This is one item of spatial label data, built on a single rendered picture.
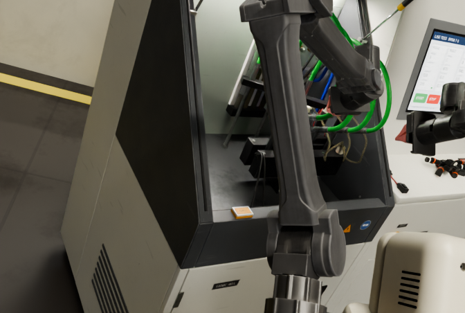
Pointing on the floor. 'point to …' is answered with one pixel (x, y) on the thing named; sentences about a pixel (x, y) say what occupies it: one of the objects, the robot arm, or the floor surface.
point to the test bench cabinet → (133, 251)
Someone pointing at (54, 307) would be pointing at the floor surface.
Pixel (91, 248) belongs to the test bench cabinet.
